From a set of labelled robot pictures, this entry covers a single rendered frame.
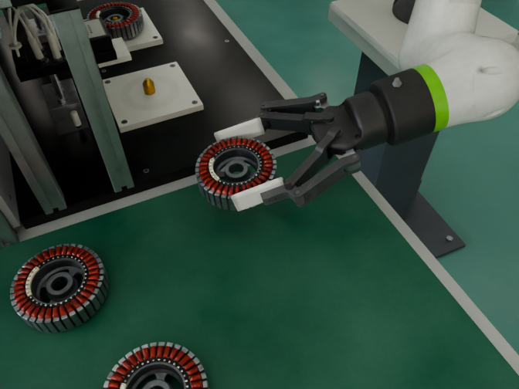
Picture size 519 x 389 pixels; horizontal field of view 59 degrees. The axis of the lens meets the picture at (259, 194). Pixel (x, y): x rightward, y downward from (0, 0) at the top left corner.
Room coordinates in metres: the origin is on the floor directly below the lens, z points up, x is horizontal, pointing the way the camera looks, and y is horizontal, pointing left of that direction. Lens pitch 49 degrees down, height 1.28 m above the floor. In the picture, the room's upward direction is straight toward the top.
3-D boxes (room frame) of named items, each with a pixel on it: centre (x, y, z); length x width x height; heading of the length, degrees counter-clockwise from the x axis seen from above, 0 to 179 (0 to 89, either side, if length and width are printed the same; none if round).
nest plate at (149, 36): (0.90, 0.30, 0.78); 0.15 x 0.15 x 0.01; 25
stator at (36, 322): (0.29, 0.25, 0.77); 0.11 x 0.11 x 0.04
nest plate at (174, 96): (0.68, 0.20, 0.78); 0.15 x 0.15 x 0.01; 25
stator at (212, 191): (0.44, 0.03, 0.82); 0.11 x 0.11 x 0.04
